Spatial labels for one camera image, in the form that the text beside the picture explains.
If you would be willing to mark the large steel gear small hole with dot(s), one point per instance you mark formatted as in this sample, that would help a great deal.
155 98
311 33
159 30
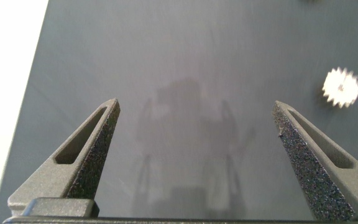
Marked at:
350 91

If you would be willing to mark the dark mat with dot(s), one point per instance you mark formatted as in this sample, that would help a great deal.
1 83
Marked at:
179 46

